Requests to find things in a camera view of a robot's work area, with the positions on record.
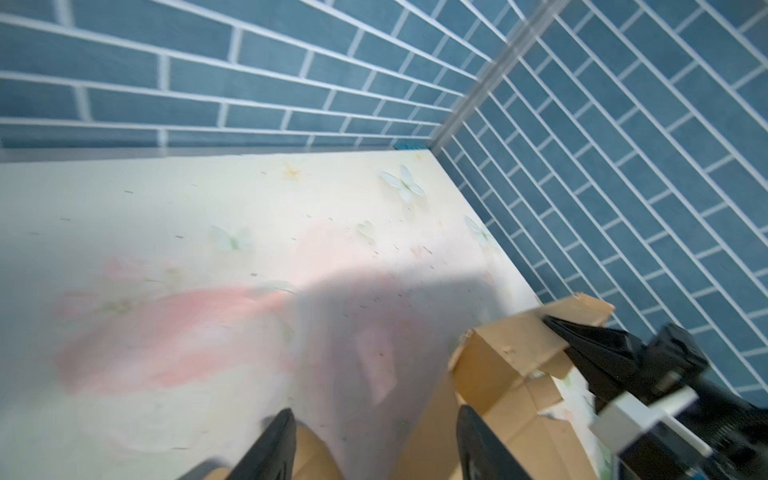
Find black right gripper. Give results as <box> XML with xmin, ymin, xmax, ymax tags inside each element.
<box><xmin>542</xmin><ymin>315</ymin><xmax>767</xmax><ymax>432</ymax></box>

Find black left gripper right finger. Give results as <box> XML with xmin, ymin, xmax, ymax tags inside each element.
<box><xmin>456</xmin><ymin>405</ymin><xmax>532</xmax><ymax>480</ymax></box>

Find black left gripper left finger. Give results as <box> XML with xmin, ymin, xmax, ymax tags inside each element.
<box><xmin>227</xmin><ymin>408</ymin><xmax>297</xmax><ymax>480</ymax></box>

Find brown cardboard box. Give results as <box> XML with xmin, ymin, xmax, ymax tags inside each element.
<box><xmin>203</xmin><ymin>292</ymin><xmax>616</xmax><ymax>480</ymax></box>

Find flat unfolded cardboard box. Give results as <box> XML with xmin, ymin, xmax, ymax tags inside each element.
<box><xmin>203</xmin><ymin>423</ymin><xmax>344</xmax><ymax>480</ymax></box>

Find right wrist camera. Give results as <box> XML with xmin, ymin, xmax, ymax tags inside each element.
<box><xmin>590</xmin><ymin>387</ymin><xmax>713</xmax><ymax>479</ymax></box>

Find aluminium corner post right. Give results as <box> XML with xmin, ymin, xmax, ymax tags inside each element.
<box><xmin>429</xmin><ymin>0</ymin><xmax>569</xmax><ymax>156</ymax></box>

